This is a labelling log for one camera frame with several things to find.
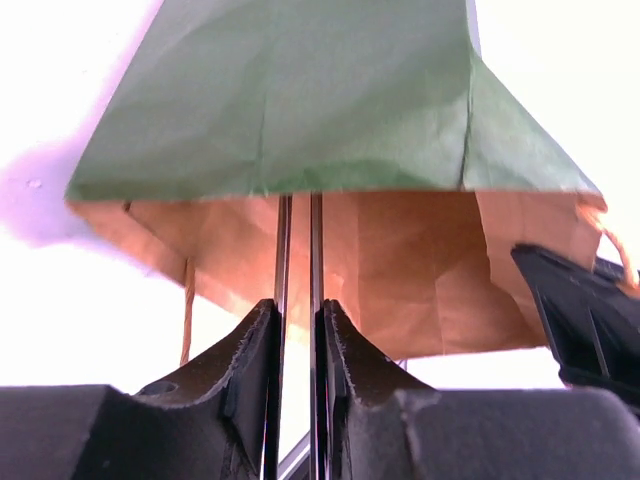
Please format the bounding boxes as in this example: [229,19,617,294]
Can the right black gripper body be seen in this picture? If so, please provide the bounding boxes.
[511,244,639,414]

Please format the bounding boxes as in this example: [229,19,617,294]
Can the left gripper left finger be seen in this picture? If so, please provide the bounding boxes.
[1,299,280,479]

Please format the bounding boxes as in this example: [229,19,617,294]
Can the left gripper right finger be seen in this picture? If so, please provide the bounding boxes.
[322,300,639,479]

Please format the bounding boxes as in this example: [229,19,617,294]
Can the metal tongs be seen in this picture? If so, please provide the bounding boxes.
[263,194,328,479]

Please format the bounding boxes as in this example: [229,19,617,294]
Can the green paper bag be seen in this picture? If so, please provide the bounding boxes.
[64,0,640,366]

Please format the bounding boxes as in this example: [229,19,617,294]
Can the aluminium rail frame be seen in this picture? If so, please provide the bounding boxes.
[278,433,311,480]

